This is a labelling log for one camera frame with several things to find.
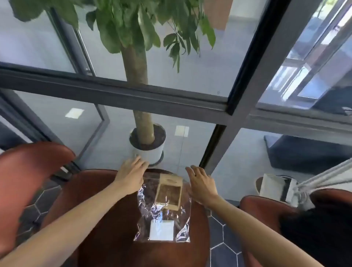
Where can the dark grey floor mat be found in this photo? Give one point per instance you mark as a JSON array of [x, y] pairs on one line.
[[305, 154]]

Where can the person's left hand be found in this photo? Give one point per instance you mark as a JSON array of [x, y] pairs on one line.
[[130, 176]]

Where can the round brown table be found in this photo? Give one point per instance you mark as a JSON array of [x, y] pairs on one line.
[[115, 242]]

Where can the person's left forearm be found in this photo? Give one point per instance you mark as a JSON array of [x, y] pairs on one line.
[[68, 228]]

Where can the brown paper box with window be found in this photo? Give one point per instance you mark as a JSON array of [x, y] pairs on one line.
[[168, 194]]

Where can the green leafy indoor tree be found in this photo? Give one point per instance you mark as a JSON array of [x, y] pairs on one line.
[[136, 66]]

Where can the grey glass door frame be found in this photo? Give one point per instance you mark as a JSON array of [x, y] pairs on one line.
[[105, 121]]

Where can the person's right hand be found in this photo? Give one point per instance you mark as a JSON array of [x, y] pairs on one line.
[[203, 187]]

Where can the white square card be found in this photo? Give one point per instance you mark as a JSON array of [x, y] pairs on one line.
[[161, 230]]

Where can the person's left fingers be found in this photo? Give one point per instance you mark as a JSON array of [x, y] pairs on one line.
[[140, 163]]

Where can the person's right forearm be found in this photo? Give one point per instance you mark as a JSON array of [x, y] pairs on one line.
[[255, 236]]

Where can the clear plastic bag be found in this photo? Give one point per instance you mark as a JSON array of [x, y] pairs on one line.
[[165, 214]]

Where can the person's right fingers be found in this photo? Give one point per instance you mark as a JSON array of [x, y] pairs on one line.
[[195, 172]]

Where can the white plant pot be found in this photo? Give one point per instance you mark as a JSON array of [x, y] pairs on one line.
[[150, 152]]

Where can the red-brown leather chair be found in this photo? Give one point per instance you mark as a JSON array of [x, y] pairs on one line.
[[24, 176], [264, 211]]

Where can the grey window frame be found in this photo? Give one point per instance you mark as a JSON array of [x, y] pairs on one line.
[[165, 100]]

